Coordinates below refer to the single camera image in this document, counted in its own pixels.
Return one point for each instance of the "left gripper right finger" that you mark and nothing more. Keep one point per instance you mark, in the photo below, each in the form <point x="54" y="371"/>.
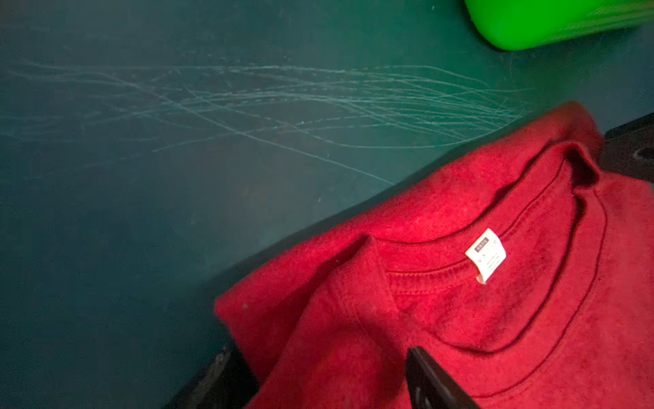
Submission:
<point x="430" y="386"/>

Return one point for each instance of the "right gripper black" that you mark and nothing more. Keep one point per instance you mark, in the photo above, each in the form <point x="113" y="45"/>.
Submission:
<point x="628" y="149"/>

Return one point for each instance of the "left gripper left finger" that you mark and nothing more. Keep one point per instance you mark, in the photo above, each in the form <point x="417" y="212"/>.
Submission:
<point x="225" y="382"/>

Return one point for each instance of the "dark red t-shirt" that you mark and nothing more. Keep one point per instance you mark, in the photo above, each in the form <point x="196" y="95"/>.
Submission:
<point x="522" y="268"/>

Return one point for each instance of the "green plastic basket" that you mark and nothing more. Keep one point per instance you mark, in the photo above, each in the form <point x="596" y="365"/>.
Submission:
<point x="525" y="24"/>

